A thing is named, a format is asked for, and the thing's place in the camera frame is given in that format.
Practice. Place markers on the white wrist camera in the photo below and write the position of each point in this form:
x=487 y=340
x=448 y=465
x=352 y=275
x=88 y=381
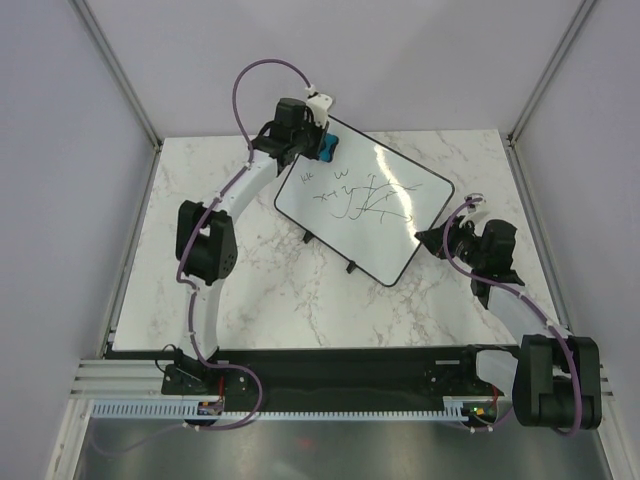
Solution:
x=476 y=209
x=319 y=104

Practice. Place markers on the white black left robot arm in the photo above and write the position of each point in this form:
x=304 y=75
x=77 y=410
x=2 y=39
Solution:
x=206 y=245

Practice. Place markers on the slotted grey cable duct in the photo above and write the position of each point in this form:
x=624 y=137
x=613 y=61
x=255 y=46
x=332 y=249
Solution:
x=448 y=409

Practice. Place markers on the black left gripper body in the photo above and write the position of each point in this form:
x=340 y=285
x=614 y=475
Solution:
x=310 y=141

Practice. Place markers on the aluminium frame post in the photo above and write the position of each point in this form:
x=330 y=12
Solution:
x=559 y=55
x=99 y=40

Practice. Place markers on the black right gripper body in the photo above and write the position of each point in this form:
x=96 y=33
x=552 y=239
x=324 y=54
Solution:
x=461 y=242

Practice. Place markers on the blue whiteboard eraser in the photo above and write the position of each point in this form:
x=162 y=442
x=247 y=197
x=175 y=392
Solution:
x=328 y=147

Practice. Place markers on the white whiteboard black frame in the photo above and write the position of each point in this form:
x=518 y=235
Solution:
x=367 y=204

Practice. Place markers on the aluminium base rail extrusion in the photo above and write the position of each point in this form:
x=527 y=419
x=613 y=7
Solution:
x=117 y=379

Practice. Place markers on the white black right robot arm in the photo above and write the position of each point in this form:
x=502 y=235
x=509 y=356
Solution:
x=555 y=378

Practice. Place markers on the black whiteboard stand foot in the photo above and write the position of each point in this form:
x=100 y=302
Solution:
x=308 y=237

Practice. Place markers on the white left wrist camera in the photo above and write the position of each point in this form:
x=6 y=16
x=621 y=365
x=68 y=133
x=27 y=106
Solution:
x=319 y=104

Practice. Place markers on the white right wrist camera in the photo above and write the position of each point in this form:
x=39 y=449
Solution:
x=476 y=209

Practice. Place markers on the aluminium right frame post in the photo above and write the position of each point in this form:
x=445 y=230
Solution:
x=559 y=55

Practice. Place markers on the aluminium left frame post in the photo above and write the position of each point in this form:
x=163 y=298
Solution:
x=99 y=40

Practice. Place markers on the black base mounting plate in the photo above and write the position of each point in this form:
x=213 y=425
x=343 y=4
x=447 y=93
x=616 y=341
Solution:
x=361 y=377

